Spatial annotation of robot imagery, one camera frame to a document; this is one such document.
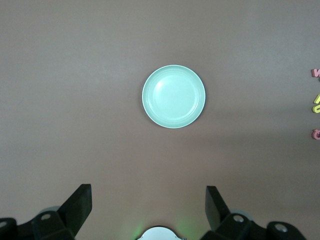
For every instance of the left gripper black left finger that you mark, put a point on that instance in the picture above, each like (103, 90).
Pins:
(77, 205)

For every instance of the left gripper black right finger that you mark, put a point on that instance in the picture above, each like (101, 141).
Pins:
(215, 207)

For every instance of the red capital letter Q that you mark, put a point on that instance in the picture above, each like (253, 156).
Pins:
(314, 135)

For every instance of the yellow small letter u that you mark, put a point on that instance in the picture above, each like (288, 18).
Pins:
(315, 109)

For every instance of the red small letter w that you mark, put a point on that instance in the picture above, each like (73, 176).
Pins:
(316, 73)

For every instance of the light green plate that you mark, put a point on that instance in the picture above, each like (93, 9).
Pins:
(173, 97)

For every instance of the brown table cover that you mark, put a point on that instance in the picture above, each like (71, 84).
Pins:
(75, 75)

